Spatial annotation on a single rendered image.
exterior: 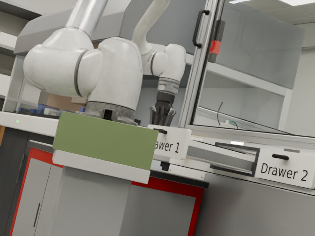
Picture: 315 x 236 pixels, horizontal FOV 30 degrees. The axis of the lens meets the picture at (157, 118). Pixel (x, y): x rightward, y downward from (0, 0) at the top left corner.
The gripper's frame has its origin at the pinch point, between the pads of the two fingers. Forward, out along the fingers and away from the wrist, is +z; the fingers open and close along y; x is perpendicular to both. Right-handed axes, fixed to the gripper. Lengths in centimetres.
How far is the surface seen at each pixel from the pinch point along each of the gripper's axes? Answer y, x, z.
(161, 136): 18.3, -21.1, -0.3
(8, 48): -312, 148, -66
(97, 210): 36, -67, 27
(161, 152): 21.3, -22.3, 5.5
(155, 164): 1.3, 2.0, 10.2
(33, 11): -307, 162, -107
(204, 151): 36.2, -17.7, 1.7
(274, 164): 57, -2, 1
